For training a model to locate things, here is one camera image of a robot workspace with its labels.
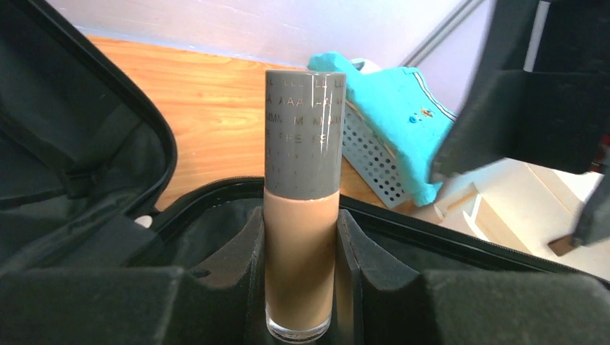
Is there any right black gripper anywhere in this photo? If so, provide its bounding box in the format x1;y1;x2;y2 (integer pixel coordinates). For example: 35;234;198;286
429;1;609;182

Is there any light blue plastic basket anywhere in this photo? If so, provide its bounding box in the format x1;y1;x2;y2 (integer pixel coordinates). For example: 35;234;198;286
341;57;411;209

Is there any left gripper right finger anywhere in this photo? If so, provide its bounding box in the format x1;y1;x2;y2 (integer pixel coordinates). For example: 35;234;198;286
335;211;609;344

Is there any black ribbed hard-shell suitcase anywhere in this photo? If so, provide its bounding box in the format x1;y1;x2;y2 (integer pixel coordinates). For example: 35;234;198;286
0;0;610;345

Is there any right aluminium frame post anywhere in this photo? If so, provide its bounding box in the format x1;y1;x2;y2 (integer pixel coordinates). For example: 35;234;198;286
401;0;483;66

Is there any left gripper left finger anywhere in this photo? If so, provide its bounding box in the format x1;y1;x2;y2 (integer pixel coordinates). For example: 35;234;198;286
1;208;265;344

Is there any teal garment with logo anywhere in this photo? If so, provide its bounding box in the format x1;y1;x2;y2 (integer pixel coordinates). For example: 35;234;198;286
307;52;456;206

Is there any white three-drawer storage unit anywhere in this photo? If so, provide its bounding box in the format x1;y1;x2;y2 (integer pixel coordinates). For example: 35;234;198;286
410;159;609;280

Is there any white egg-shaped bottle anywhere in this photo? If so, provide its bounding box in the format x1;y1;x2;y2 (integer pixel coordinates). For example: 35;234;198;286
134;215;153;229

